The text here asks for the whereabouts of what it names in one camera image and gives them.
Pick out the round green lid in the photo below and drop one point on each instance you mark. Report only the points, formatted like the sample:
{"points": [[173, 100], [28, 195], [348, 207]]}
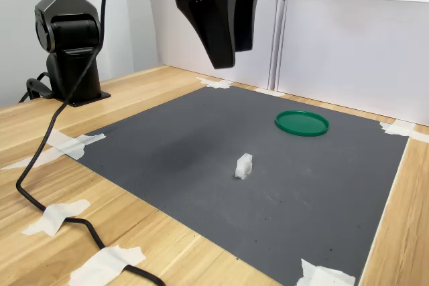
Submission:
{"points": [[301, 122]]}

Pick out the white tape piece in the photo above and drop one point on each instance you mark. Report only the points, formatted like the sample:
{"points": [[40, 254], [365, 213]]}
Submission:
{"points": [[269, 92], [55, 215], [70, 147], [397, 130], [321, 276], [100, 266], [214, 82]]}

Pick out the dark grey mat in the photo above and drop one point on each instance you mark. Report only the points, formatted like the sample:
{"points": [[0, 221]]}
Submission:
{"points": [[201, 172]]}

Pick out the small white plastic terminal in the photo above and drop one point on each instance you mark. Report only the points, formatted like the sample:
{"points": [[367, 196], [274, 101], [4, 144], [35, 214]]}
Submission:
{"points": [[243, 165]]}

